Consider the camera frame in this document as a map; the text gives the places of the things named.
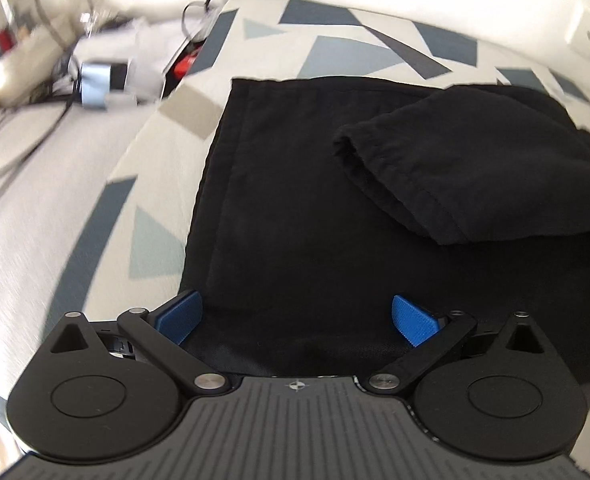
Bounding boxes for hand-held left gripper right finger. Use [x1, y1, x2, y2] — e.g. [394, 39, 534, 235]
[366, 294, 558, 393]

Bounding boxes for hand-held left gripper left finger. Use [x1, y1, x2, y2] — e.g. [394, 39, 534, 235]
[47, 289, 230, 396]

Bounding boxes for black pants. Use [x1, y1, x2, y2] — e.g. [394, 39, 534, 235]
[182, 77, 590, 386]

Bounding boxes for silver usb hub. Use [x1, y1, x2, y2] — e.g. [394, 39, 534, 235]
[77, 60, 143, 111]

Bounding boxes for red packet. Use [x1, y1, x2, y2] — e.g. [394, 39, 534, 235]
[167, 42, 203, 78]

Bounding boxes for white power strip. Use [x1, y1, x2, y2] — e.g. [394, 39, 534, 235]
[0, 25, 76, 106]

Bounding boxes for geometric patterned tablecloth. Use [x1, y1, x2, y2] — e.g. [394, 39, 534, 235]
[50, 0, 590, 480]

